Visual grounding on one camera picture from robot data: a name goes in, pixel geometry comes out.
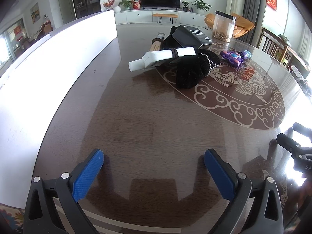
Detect potted green plant right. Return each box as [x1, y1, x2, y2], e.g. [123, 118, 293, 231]
[192, 0, 212, 15]

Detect white storage box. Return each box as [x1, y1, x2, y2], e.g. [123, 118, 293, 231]
[1, 11, 117, 208]

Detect gold tube with hair tie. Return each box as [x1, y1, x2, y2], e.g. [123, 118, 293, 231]
[149, 33, 166, 51]

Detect black odor removing bar box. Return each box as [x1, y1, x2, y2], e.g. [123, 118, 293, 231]
[171, 25, 214, 49]

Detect grey curtain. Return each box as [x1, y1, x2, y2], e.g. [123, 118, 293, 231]
[242, 0, 266, 47]

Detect wooden dining chair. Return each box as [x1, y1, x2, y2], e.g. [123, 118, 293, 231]
[256, 28, 310, 79]

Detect purple toy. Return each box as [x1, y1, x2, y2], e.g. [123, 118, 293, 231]
[220, 50, 251, 69]

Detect red flower vase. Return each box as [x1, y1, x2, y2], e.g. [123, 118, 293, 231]
[102, 0, 116, 11]

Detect red wall hanging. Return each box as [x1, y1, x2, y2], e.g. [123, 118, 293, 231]
[266, 0, 277, 11]

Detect wooden bench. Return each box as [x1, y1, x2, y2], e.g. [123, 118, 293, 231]
[152, 13, 178, 24]

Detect clear plastic jar with snacks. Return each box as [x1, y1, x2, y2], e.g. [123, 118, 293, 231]
[212, 11, 236, 43]

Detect potted green plant left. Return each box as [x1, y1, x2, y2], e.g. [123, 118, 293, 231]
[118, 0, 133, 11]

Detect orange lounge chair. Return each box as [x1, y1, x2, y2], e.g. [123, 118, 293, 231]
[204, 12, 255, 38]

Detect potted green plant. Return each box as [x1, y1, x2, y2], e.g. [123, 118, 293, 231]
[192, 0, 212, 15]
[118, 0, 133, 11]

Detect black fuzzy fabric item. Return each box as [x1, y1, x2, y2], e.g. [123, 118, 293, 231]
[162, 26, 221, 89]

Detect framed wall painting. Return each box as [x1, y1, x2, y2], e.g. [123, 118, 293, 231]
[30, 3, 41, 24]

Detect white tv cabinet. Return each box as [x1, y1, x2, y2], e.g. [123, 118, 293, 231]
[115, 10, 207, 28]

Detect white tube with hair tie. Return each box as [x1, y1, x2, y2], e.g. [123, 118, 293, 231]
[129, 47, 196, 72]

